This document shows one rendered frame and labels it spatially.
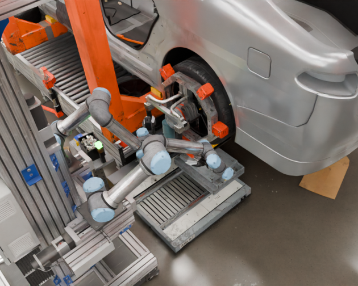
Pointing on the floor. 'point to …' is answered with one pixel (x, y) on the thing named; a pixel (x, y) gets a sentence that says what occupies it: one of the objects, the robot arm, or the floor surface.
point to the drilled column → (100, 175)
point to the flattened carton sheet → (327, 179)
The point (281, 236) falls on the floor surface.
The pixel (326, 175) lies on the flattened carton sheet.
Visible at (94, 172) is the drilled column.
